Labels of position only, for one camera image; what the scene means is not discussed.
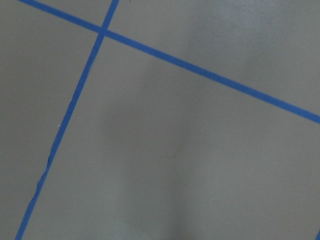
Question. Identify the blue tape upper horizontal line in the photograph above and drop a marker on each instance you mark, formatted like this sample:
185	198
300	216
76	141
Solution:
178	62

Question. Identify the blue tape right vertical line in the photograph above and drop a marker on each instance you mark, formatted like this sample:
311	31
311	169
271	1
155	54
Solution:
101	32

